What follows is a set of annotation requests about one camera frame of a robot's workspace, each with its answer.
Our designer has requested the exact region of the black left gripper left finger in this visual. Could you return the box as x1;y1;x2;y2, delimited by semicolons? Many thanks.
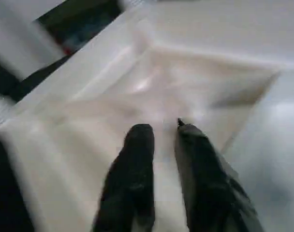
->
92;123;155;232

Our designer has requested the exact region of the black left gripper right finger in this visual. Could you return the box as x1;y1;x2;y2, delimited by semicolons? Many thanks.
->
174;117;265;232

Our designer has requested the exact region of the white plastic table top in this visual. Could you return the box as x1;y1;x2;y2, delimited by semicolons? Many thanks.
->
0;2;294;232

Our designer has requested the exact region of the black glossy mat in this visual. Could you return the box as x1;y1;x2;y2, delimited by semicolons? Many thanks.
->
0;54;74;232

